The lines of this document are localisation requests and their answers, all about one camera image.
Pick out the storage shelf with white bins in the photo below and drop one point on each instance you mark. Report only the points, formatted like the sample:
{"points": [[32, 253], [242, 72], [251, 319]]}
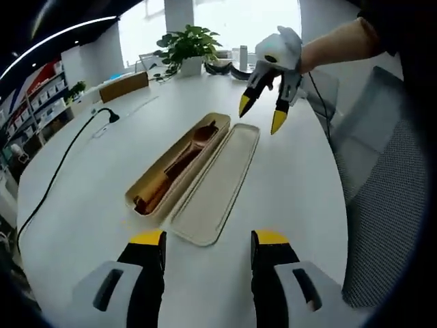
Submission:
{"points": [[34, 102]]}

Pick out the green potted plant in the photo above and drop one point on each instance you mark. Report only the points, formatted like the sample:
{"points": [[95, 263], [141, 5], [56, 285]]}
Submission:
{"points": [[187, 44]]}

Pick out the brown cardboard box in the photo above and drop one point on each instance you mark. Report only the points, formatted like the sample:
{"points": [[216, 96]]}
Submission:
{"points": [[123, 87]]}

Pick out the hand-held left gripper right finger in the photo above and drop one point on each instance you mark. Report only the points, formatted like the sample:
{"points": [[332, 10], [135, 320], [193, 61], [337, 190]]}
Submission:
{"points": [[269, 273]]}

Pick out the black headset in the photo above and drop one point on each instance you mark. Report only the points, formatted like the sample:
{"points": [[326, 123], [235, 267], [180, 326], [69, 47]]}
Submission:
{"points": [[225, 70]]}

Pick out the wooden spoon utensil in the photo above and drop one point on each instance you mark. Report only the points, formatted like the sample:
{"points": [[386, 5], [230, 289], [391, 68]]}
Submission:
{"points": [[201, 135]]}

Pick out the beige cutlery case base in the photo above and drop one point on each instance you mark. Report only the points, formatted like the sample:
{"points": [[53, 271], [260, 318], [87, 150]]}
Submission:
{"points": [[140, 191]]}

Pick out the beige cutlery case lid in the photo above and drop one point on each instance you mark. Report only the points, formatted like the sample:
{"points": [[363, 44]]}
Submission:
{"points": [[222, 184]]}

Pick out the small green plant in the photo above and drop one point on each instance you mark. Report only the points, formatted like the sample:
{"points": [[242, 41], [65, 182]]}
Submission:
{"points": [[75, 90]]}

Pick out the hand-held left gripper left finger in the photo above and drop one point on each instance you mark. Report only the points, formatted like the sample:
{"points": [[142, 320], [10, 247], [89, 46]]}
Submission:
{"points": [[147, 273]]}

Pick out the white upright board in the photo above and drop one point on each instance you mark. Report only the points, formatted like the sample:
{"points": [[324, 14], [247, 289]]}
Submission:
{"points": [[243, 57]]}

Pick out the grey mesh office chair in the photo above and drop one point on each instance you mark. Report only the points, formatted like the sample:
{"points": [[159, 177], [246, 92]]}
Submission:
{"points": [[385, 191]]}

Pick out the person's black sleeve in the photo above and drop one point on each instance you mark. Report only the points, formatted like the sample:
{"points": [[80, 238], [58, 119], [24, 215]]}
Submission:
{"points": [[385, 24]]}

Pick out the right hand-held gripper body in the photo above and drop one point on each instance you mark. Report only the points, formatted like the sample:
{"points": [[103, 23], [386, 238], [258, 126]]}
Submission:
{"points": [[283, 48]]}

